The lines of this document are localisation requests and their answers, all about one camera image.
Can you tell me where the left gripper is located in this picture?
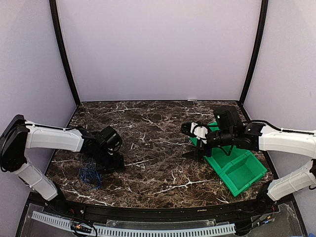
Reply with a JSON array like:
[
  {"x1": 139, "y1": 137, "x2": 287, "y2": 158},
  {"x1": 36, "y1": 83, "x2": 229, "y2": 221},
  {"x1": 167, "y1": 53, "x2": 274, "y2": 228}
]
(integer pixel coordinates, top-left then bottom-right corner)
[{"x1": 93, "y1": 147, "x2": 126, "y2": 174}]

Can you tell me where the light blue cable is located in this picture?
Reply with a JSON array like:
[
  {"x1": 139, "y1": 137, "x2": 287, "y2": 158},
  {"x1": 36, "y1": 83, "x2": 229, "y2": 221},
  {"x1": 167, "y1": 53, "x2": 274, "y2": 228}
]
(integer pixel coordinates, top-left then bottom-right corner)
[{"x1": 79, "y1": 160, "x2": 102, "y2": 190}]

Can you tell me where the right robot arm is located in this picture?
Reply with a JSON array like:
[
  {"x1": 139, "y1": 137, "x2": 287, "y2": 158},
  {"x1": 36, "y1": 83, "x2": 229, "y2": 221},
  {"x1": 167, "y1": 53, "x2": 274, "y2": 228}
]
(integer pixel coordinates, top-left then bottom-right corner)
[{"x1": 181, "y1": 106, "x2": 316, "y2": 214}]

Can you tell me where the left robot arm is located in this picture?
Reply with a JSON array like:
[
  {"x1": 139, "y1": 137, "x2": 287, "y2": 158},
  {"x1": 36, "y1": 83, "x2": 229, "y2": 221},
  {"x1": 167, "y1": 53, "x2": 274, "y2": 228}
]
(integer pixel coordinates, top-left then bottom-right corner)
[{"x1": 0, "y1": 115, "x2": 125, "y2": 215}]

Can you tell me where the green bin near compartment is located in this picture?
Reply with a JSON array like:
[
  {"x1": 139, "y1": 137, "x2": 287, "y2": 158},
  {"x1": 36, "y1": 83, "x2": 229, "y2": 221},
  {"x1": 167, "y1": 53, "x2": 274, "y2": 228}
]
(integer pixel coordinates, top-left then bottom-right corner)
[{"x1": 219, "y1": 152, "x2": 267, "y2": 197}]

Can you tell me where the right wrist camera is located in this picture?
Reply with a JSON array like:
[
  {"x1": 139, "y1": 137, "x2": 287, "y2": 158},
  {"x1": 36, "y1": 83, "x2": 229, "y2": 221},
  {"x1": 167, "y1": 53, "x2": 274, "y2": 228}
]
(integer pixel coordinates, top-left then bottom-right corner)
[{"x1": 181, "y1": 122, "x2": 210, "y2": 140}]

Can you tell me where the black front rail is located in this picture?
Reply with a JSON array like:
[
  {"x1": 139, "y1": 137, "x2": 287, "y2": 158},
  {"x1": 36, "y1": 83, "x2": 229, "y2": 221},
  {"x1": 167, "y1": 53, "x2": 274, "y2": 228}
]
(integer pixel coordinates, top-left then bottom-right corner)
[{"x1": 44, "y1": 197, "x2": 277, "y2": 224}]

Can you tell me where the white slotted cable duct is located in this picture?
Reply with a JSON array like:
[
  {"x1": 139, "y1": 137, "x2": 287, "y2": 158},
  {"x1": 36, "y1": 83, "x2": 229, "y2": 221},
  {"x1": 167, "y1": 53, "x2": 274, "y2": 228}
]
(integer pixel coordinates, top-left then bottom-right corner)
[{"x1": 32, "y1": 211, "x2": 236, "y2": 237}]

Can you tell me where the left black frame post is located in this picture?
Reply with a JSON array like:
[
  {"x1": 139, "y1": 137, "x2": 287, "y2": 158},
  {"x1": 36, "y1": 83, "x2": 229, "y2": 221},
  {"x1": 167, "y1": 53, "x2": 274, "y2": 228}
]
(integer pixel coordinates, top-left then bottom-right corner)
[{"x1": 49, "y1": 0, "x2": 81, "y2": 107}]

